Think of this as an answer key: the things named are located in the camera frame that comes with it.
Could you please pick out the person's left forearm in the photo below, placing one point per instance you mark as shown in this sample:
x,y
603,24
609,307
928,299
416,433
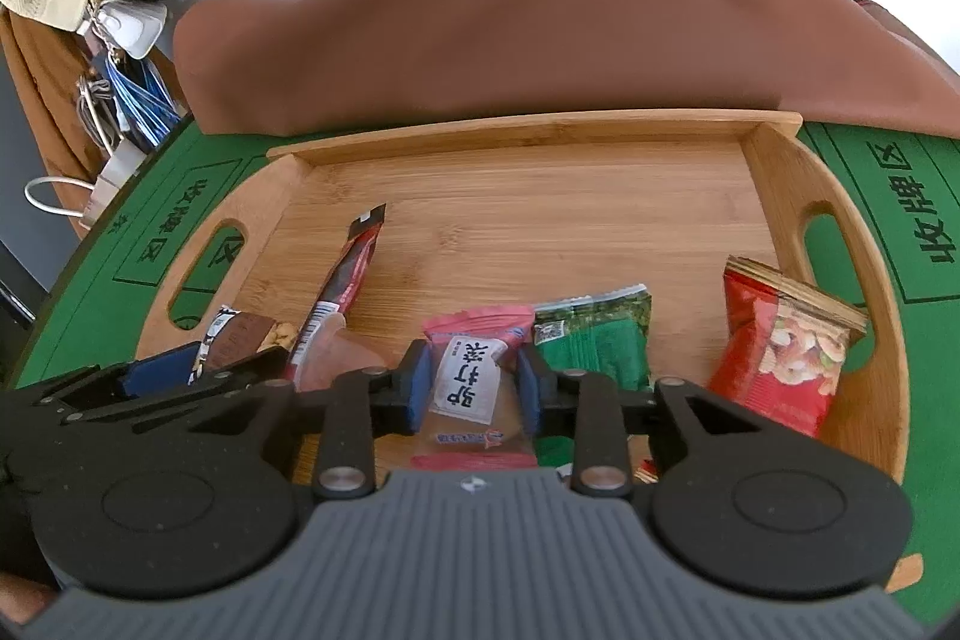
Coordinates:
x,y
19,599

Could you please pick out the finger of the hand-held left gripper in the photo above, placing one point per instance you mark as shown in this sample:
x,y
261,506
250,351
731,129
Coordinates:
x,y
247,370
157,370

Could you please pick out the jelly cup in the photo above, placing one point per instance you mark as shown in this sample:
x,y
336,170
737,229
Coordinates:
x,y
341,359

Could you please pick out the green snack packet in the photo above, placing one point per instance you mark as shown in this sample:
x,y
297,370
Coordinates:
x,y
600,340

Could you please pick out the long red stick packet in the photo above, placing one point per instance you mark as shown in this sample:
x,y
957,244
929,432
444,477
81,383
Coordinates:
x,y
349,272

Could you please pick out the wooden tray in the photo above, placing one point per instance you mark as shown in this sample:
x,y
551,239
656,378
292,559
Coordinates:
x,y
562,212

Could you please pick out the white handbag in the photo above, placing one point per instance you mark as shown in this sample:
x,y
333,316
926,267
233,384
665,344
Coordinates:
x,y
131,25

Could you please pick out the white charger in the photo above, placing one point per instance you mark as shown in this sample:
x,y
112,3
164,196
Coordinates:
x,y
116,179

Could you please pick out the red nut packet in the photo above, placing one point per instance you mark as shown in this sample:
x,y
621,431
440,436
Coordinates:
x,y
780,347

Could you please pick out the pink cracker packet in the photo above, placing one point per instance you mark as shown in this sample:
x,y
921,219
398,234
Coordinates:
x,y
469,377

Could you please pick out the brown cloth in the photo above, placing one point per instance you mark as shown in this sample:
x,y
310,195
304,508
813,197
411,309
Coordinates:
x,y
525,10

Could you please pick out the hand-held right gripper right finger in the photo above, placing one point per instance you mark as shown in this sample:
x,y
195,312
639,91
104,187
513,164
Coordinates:
x,y
529,392

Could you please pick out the dark grey object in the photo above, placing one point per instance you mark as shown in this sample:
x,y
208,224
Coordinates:
x,y
15,280

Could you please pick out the black-white chocolate nut bar packet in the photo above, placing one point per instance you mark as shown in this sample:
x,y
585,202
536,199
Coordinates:
x,y
240,340

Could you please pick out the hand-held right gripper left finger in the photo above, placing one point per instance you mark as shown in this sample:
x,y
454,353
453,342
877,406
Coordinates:
x,y
420,385

